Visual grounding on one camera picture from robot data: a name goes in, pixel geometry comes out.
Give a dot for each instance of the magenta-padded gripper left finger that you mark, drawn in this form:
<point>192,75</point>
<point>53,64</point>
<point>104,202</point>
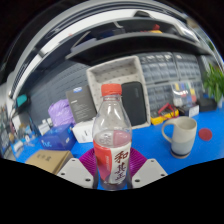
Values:
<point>75,171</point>

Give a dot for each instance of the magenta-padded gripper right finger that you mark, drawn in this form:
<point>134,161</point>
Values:
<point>150,171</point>

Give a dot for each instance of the clear red-capped drink bottle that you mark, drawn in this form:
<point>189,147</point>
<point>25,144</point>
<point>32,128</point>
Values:
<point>111,146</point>

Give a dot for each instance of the brown cardboard box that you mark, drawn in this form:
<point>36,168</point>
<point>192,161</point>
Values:
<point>48,160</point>

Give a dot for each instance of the blue carton box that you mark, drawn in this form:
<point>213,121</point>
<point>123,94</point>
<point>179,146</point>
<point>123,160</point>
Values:
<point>58,136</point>

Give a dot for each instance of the white carton box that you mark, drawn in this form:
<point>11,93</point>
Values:
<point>82,131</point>

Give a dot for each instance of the cream and grey ceramic mug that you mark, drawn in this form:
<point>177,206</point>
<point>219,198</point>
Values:
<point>183,135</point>

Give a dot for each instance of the yellow multimeter with red leads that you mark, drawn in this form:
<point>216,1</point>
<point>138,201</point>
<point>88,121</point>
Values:
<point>160,119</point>

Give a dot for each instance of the purple plastic bag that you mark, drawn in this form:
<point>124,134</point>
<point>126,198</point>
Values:
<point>60,111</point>

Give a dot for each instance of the flat round red coaster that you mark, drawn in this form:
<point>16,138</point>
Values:
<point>205,134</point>

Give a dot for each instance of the dark grey flat box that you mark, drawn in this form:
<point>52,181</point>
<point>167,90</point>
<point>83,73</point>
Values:
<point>80,105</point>

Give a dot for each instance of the black zip case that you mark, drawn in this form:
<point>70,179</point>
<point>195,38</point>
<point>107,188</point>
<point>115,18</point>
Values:
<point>134,103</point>

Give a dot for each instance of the small white labelled box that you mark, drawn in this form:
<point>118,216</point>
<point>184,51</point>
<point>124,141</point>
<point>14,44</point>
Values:
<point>190,111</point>

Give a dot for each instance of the grey small-parts drawer cabinet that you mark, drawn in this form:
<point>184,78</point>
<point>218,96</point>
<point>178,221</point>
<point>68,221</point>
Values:
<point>156,68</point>
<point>187,65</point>
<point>201,87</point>
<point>158,96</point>

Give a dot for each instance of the clear organizer with coloured parts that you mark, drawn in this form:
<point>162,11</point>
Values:
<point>183,93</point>

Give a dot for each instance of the flat black box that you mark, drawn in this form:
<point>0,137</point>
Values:
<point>207,105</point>

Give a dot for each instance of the teal case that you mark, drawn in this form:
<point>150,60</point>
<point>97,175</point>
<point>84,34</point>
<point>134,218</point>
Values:
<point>22,100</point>

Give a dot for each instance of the white perforated tray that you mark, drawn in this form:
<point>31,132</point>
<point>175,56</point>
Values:
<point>113,71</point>

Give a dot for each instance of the green potted plant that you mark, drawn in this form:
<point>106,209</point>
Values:
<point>215,81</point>

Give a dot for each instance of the dark wall shelf unit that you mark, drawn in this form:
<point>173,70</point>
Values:
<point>133,46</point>

